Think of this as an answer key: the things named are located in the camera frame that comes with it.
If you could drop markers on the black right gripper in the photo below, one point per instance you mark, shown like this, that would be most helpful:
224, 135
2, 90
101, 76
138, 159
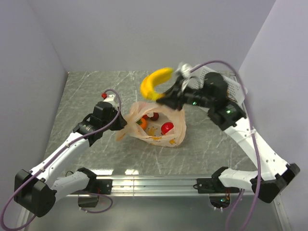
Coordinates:
174, 96

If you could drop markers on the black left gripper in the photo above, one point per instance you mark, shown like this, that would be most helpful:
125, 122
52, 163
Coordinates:
121, 122

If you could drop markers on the yellow banana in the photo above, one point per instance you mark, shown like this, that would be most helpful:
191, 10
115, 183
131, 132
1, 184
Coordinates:
158, 77

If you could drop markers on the peach plastic bag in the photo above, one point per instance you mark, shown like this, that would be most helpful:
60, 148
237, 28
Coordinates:
152, 134

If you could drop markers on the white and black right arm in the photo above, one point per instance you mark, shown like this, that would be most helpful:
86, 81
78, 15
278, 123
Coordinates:
273, 173

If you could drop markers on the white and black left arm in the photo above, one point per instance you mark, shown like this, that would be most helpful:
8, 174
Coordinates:
41, 187

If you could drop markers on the orange tangerine with leaf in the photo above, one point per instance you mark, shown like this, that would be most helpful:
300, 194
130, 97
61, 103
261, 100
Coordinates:
142, 122

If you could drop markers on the white perforated plastic basket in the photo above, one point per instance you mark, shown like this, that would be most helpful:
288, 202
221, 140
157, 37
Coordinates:
216, 84

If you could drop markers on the black left controller box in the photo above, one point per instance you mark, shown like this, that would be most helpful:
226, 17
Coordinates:
88, 201

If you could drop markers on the right controller board with led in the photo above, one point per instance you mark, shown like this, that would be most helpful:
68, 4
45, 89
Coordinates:
220, 202

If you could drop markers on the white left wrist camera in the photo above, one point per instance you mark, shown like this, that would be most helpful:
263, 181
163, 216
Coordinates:
110, 98

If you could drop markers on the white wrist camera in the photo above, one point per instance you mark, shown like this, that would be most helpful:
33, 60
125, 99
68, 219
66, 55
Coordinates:
110, 98
184, 70

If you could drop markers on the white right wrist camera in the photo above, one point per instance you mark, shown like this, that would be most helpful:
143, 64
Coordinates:
184, 70

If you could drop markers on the aluminium table edge rail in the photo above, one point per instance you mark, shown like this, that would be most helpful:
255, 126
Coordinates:
133, 185

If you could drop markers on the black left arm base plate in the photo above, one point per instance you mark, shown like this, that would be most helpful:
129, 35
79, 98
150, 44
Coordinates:
103, 186

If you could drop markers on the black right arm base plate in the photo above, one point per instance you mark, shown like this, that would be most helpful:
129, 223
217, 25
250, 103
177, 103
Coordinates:
212, 186

